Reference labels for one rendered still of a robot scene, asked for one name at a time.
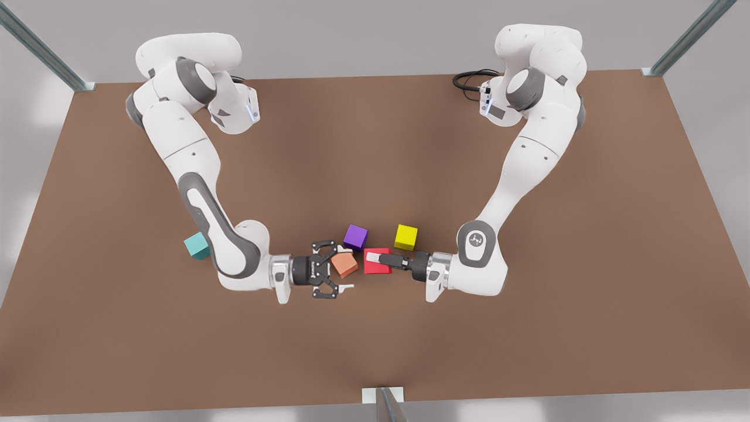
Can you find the orange wooden cube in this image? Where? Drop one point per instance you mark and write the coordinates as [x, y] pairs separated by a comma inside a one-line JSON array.
[[344, 266]]

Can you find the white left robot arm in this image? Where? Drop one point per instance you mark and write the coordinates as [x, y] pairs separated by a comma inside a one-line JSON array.
[[527, 164]]

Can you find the purple wooden cube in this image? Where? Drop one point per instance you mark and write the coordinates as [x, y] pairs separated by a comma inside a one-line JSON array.
[[355, 237]]

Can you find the yellow wooden cube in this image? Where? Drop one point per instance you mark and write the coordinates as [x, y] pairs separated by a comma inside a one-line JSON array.
[[405, 237]]

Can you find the silver frame post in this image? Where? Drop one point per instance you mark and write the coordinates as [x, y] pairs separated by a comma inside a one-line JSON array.
[[388, 404], [41, 50], [685, 40]]

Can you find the teal wooden cube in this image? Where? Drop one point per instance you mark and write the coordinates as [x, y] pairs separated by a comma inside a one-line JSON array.
[[197, 247]]

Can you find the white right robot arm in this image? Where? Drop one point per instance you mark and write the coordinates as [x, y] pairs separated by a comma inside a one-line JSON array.
[[193, 152]]

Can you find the red wooden cube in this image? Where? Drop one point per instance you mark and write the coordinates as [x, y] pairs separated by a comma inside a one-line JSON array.
[[375, 267]]

